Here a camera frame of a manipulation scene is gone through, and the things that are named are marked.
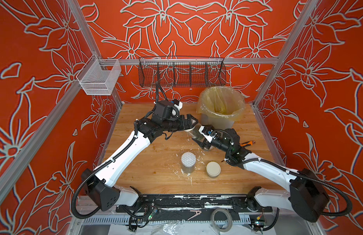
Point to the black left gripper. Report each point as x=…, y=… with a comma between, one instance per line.
x=183, y=126

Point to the orange black utility pliers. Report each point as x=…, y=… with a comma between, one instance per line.
x=247, y=144

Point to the glass jar patterned lid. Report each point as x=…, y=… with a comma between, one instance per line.
x=188, y=161

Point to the black wire wall basket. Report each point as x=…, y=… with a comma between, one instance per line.
x=181, y=72

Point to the clear glass jar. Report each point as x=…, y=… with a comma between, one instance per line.
x=195, y=134

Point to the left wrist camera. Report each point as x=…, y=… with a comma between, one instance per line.
x=169, y=110

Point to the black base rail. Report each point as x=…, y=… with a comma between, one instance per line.
x=175, y=202

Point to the translucent ribbed trash bin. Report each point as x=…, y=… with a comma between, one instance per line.
x=218, y=122

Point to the clear plastic wall basket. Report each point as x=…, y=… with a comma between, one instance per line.
x=98, y=77

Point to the clear tape roll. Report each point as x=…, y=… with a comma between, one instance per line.
x=221, y=221

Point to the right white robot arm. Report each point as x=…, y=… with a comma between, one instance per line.
x=300, y=193

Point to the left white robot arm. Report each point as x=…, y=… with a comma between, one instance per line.
x=100, y=184

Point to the glass jar beige lid front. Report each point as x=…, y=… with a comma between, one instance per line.
x=213, y=169

